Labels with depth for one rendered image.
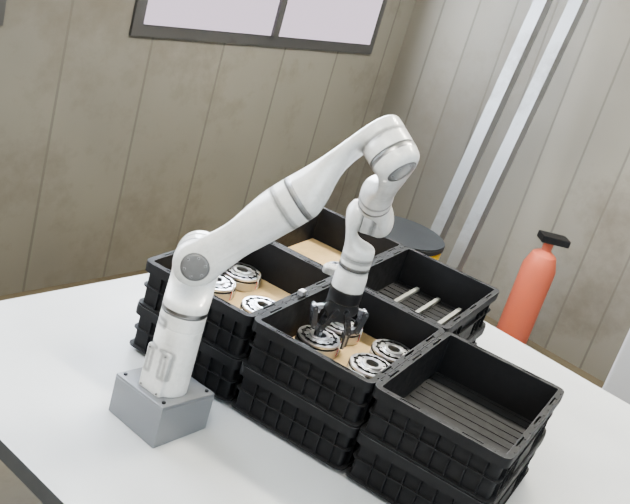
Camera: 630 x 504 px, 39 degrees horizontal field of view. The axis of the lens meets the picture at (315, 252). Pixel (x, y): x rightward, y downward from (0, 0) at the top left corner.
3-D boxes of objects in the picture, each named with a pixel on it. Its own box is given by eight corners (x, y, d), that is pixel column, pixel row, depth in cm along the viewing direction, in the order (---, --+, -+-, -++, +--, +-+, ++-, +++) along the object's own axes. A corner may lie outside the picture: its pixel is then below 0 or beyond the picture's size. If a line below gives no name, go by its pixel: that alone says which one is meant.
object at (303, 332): (326, 354, 197) (327, 352, 197) (289, 334, 201) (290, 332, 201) (347, 341, 206) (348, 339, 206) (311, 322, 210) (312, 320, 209)
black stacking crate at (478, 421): (488, 511, 168) (509, 463, 164) (355, 434, 180) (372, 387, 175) (546, 434, 202) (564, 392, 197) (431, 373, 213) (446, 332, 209)
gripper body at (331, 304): (334, 289, 195) (323, 326, 198) (370, 294, 197) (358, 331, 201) (326, 274, 201) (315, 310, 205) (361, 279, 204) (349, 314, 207)
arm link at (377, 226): (386, 246, 195) (395, 221, 182) (348, 233, 195) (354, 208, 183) (395, 218, 197) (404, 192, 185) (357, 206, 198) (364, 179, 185)
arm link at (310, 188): (391, 102, 161) (272, 175, 165) (416, 145, 158) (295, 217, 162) (400, 119, 169) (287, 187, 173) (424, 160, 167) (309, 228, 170)
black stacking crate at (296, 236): (327, 317, 225) (339, 278, 221) (234, 268, 237) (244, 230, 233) (393, 282, 259) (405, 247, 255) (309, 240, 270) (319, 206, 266)
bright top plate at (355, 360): (379, 384, 192) (379, 382, 191) (341, 362, 196) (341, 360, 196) (400, 371, 200) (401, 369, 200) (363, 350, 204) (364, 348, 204)
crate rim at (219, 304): (248, 328, 188) (250, 318, 187) (141, 268, 199) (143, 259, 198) (337, 284, 222) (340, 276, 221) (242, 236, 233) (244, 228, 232)
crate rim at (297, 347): (368, 395, 176) (372, 385, 175) (248, 328, 188) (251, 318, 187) (444, 338, 210) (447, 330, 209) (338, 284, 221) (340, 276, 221)
